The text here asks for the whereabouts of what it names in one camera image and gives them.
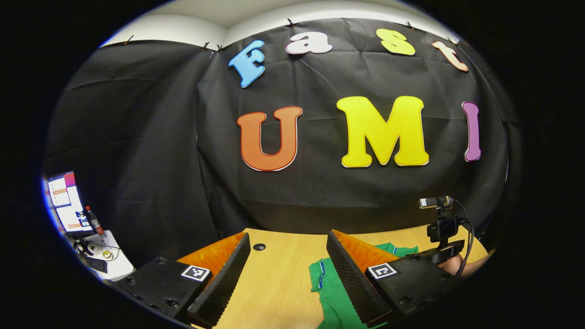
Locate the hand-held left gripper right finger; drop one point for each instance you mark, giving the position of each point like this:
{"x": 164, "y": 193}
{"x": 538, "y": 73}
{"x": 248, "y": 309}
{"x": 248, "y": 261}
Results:
{"x": 352, "y": 283}

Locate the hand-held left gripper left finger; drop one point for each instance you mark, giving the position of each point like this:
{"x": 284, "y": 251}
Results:
{"x": 226, "y": 283}

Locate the green T-shirt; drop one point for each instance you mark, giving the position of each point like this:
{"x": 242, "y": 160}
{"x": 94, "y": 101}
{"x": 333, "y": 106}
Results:
{"x": 331, "y": 292}

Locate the black table grommet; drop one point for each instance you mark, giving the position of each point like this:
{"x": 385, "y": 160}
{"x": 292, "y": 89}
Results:
{"x": 259, "y": 246}

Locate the white side desk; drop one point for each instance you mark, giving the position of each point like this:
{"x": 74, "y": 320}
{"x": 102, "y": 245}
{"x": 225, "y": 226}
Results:
{"x": 119, "y": 267}

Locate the black keyboard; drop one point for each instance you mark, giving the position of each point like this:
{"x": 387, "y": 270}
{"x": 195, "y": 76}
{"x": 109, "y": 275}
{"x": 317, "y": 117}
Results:
{"x": 96, "y": 264}

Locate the white round object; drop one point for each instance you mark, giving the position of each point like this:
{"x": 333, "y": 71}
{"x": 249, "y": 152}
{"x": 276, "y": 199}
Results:
{"x": 97, "y": 249}

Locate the computer monitor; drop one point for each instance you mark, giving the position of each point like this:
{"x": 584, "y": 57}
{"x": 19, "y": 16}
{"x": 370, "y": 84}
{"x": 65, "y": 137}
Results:
{"x": 66, "y": 201}

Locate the row of black clips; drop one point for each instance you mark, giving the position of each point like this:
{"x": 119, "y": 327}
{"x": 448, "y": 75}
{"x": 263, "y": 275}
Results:
{"x": 290, "y": 22}

